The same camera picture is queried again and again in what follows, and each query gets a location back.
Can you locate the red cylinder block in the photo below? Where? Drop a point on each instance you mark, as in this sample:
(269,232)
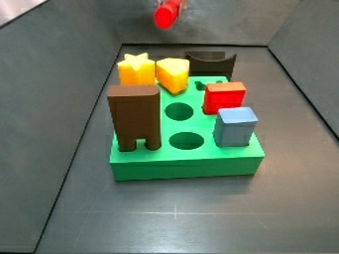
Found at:
(168,13)

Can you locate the green shape sorter base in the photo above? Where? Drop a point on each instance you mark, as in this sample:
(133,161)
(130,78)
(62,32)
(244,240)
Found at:
(189,153)

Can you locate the brown arch block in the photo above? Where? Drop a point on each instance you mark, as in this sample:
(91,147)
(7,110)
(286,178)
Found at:
(135,112)

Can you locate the blue square block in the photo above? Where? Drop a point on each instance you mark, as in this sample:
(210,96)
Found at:
(234,127)

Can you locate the red square block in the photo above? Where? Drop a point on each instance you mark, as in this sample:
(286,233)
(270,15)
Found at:
(224,95)

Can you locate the yellow star block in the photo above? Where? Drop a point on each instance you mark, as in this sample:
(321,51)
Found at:
(137,70)

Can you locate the black cradle stand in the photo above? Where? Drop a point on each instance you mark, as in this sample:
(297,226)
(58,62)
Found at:
(212,64)

